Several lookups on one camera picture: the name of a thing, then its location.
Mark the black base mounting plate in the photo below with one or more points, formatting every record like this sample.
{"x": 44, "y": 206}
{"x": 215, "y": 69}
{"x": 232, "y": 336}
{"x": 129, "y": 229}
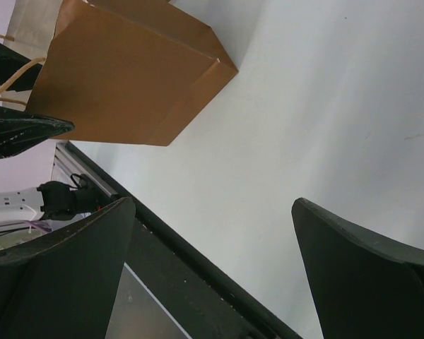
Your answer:
{"x": 169, "y": 289}

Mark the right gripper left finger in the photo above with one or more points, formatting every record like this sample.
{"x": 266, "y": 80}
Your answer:
{"x": 64, "y": 284}

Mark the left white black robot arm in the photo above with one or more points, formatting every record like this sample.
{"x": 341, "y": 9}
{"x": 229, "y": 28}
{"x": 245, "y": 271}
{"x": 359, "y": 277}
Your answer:
{"x": 52, "y": 200}

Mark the aluminium frame rail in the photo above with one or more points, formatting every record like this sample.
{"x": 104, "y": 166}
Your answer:
{"x": 67, "y": 162}

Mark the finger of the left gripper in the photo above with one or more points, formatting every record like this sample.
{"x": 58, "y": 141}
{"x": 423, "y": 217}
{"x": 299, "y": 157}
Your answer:
{"x": 20, "y": 131}
{"x": 11, "y": 62}

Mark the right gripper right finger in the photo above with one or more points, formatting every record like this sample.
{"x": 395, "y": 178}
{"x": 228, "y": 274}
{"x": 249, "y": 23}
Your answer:
{"x": 364, "y": 285}

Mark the brown paper takeout bag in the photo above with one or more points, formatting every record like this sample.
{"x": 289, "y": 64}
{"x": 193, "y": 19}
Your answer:
{"x": 135, "y": 72}

